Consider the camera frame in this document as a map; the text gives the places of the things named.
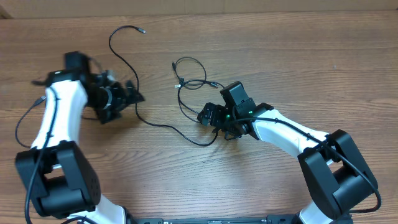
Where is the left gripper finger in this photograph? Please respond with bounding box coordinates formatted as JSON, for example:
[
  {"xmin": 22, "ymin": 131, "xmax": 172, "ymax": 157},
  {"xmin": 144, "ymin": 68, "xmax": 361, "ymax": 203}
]
[
  {"xmin": 98, "ymin": 108, "xmax": 121, "ymax": 124},
  {"xmin": 126, "ymin": 80, "xmax": 145, "ymax": 104}
]

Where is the thin black USB cable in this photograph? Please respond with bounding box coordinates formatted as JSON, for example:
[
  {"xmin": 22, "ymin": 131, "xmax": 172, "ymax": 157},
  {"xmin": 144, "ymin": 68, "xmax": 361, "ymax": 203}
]
[{"xmin": 172, "ymin": 56, "xmax": 226, "ymax": 124}]

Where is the black USB-A cable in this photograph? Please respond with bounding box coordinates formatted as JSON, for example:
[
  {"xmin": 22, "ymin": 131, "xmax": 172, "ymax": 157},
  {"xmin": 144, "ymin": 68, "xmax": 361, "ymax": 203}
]
[{"xmin": 108, "ymin": 25, "xmax": 220, "ymax": 147}]

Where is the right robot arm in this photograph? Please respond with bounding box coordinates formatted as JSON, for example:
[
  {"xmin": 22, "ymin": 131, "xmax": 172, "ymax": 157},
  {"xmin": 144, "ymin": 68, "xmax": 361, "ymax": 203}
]
[{"xmin": 197, "ymin": 82, "xmax": 382, "ymax": 223}]

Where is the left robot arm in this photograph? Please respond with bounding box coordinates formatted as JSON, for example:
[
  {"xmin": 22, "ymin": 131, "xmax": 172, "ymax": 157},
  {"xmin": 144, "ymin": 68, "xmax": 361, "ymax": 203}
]
[{"xmin": 15, "ymin": 51, "xmax": 144, "ymax": 223}]

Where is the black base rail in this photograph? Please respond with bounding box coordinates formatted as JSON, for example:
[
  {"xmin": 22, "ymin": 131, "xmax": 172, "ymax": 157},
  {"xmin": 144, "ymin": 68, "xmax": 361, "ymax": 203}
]
[{"xmin": 132, "ymin": 215, "xmax": 302, "ymax": 224}]

